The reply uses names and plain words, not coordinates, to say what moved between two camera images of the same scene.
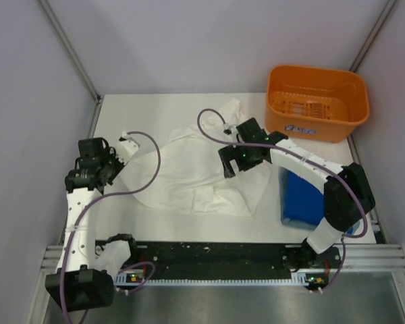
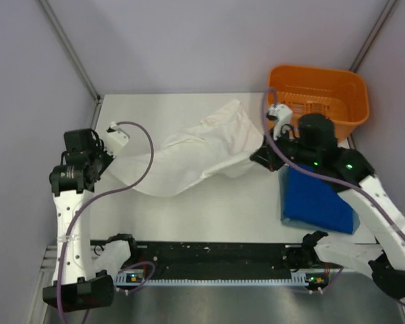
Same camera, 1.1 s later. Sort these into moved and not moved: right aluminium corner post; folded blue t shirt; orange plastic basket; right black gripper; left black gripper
Moved: left black gripper; right black gripper
Not moved: orange plastic basket; right aluminium corner post; folded blue t shirt
